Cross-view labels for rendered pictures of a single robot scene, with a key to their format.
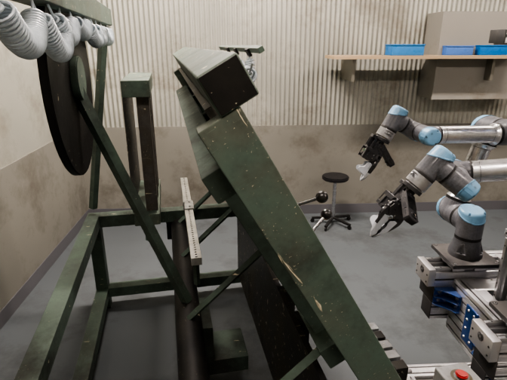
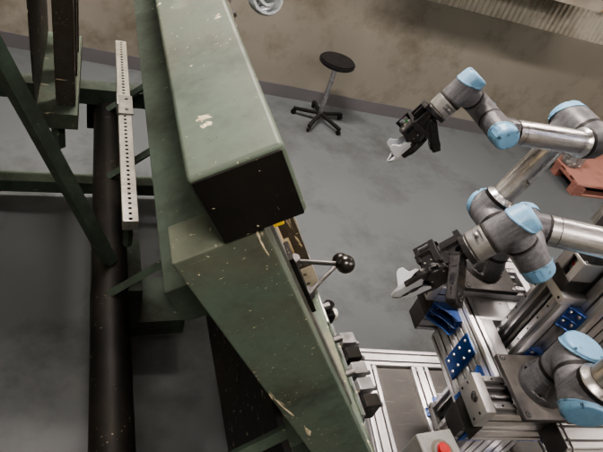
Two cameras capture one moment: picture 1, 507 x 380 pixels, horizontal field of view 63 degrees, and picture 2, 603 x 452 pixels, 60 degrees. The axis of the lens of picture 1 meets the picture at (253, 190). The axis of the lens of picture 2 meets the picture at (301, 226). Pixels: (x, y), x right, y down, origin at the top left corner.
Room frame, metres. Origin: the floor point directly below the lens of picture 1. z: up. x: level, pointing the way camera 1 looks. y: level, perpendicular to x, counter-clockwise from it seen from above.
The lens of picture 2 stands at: (0.49, 0.12, 2.23)
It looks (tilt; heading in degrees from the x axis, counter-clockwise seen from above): 40 degrees down; 343
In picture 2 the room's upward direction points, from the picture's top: 20 degrees clockwise
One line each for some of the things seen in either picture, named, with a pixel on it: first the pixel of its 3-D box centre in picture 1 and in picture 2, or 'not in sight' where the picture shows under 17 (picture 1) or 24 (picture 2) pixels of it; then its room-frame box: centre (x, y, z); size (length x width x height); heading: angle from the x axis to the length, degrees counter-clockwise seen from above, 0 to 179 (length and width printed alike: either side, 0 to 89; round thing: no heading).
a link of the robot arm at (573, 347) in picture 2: not in sight; (573, 357); (1.28, -1.03, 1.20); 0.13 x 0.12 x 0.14; 161
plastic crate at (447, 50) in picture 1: (455, 50); not in sight; (4.54, -2.08, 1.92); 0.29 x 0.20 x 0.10; 93
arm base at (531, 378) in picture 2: not in sight; (550, 377); (1.28, -1.03, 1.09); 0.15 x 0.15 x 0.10
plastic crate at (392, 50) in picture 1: (404, 49); not in sight; (4.51, -1.55, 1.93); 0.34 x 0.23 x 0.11; 93
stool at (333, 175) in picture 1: (333, 199); (327, 90); (4.50, -0.92, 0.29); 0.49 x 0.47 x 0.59; 97
